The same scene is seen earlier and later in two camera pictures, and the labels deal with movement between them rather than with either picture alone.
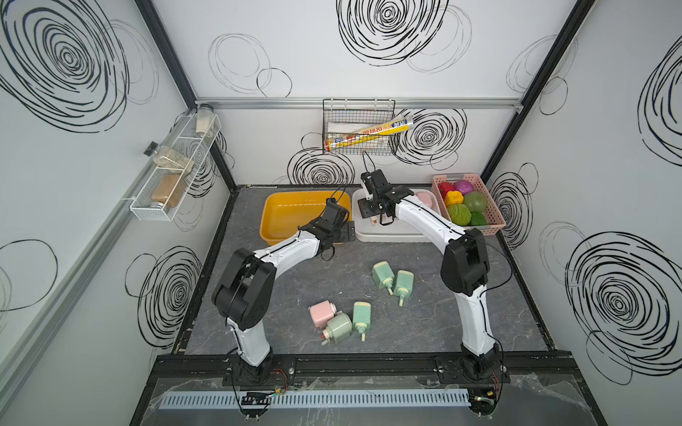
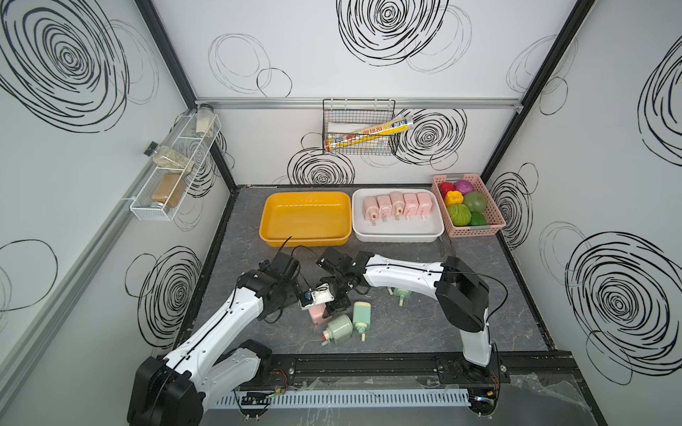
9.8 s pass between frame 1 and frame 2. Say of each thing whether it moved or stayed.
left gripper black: moved
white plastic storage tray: stayed
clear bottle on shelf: stayed
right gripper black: moved
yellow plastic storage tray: stayed
